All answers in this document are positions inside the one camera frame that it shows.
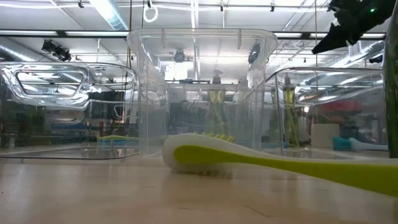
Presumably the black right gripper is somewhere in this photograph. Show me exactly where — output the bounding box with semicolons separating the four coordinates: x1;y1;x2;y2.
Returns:
312;0;398;55

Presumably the clear low plastic bin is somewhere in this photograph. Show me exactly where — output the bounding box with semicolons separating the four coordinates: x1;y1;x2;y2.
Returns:
264;67;389;158

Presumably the black round ceiling fixture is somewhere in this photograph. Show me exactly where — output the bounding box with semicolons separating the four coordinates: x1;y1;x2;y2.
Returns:
248;42;262;65
173;49;187;63

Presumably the clear tall plastic bin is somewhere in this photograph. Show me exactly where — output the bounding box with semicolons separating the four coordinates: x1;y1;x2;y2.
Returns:
126;27;279;156

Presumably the clear shallow plastic tray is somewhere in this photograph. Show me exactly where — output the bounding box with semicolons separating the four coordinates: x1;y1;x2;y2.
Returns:
0;61;140;160

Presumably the black ceiling spotlight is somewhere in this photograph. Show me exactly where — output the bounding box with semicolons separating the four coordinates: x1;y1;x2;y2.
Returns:
41;39;73;62

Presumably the silver air duct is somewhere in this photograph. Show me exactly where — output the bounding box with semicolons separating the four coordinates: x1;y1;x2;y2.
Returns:
0;43;37;62
88;0;129;31
348;40;386;63

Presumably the white hanging cable loop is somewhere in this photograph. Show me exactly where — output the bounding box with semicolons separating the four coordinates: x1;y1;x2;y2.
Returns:
142;4;159;24

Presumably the black hanging cable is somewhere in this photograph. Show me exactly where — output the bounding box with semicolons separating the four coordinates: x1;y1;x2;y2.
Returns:
126;0;133;94

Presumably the black overhead frame bar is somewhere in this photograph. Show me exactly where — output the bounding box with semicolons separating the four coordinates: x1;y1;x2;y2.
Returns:
0;29;386;40

